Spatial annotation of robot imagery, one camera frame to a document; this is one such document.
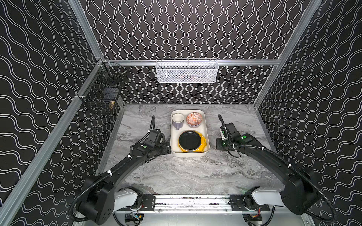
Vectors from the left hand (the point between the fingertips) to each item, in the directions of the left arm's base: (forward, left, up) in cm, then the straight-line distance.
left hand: (167, 147), depth 85 cm
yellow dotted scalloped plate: (+5, -21, -8) cm, 23 cm away
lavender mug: (+27, -4, -6) cm, 28 cm away
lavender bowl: (+20, -17, -4) cm, 26 cm away
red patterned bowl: (+28, -17, -6) cm, 33 cm away
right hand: (+2, -31, 0) cm, 31 cm away
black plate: (+8, -13, -5) cm, 16 cm away
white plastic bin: (+21, -24, -8) cm, 33 cm away
